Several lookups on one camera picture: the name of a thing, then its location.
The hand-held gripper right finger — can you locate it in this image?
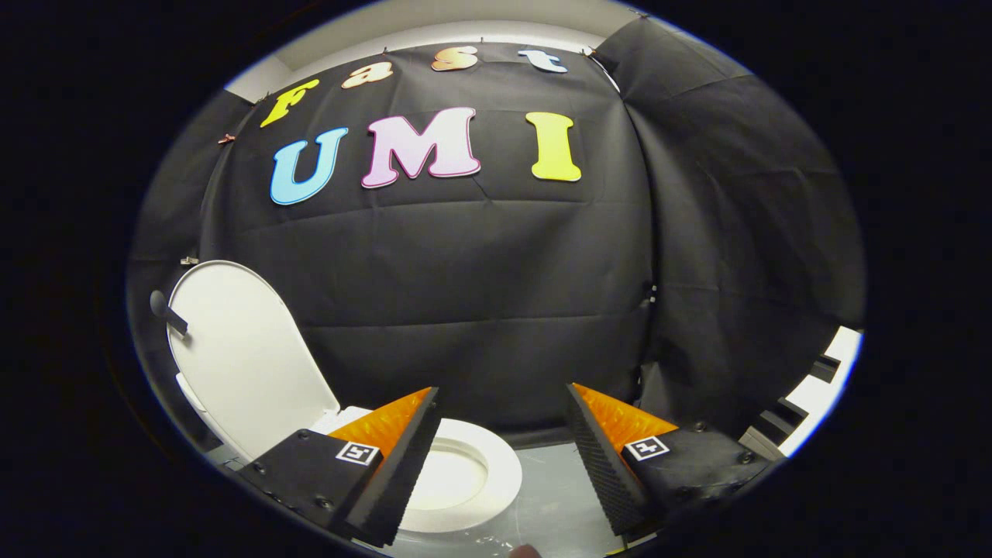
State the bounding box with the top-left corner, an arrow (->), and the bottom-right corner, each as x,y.
564,382 -> 770,538

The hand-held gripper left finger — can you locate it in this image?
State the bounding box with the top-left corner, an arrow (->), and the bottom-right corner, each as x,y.
239,386 -> 443,547

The white toilet lid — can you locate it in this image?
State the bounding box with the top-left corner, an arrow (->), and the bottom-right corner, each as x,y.
167,260 -> 342,462

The black lid handle tab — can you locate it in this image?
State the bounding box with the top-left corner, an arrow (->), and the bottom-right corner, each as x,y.
150,291 -> 189,338

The black white striped board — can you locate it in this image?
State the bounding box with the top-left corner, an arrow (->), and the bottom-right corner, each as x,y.
738,325 -> 863,462

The black backdrop cloth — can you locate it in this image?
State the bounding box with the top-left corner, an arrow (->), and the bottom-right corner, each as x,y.
128,15 -> 865,458

